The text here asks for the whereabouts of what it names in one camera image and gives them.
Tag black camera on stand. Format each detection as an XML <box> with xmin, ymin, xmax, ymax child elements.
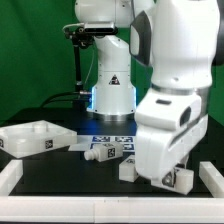
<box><xmin>62</xmin><ymin>22</ymin><xmax>118</xmax><ymax>92</ymax></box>

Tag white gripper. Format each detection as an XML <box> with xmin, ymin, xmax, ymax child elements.
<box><xmin>135</xmin><ymin>88</ymin><xmax>208</xmax><ymax>181</ymax></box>

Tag white left fence bar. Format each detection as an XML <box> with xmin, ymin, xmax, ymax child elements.
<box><xmin>0</xmin><ymin>160</ymin><xmax>23</xmax><ymax>197</ymax></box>

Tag white right fence bar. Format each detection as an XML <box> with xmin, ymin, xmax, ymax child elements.
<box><xmin>199</xmin><ymin>162</ymin><xmax>224</xmax><ymax>198</ymax></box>

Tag white front fence bar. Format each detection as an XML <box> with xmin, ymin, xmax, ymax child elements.
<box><xmin>0</xmin><ymin>196</ymin><xmax>224</xmax><ymax>223</ymax></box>

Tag black cables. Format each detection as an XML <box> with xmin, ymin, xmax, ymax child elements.
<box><xmin>40</xmin><ymin>91</ymin><xmax>92</xmax><ymax>109</ymax></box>

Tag paper sheet with tags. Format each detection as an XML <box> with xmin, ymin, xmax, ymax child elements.
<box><xmin>68</xmin><ymin>134</ymin><xmax>138</xmax><ymax>154</ymax></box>

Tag white fence bar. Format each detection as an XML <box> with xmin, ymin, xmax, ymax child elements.
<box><xmin>0</xmin><ymin>160</ymin><xmax>23</xmax><ymax>197</ymax></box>
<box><xmin>0</xmin><ymin>196</ymin><xmax>224</xmax><ymax>223</ymax></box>
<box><xmin>199</xmin><ymin>162</ymin><xmax>224</xmax><ymax>198</ymax></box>

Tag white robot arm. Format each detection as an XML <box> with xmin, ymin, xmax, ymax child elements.
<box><xmin>75</xmin><ymin>0</ymin><xmax>221</xmax><ymax>187</ymax></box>

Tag white square table top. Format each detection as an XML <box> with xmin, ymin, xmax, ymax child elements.
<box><xmin>0</xmin><ymin>120</ymin><xmax>77</xmax><ymax>158</ymax></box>

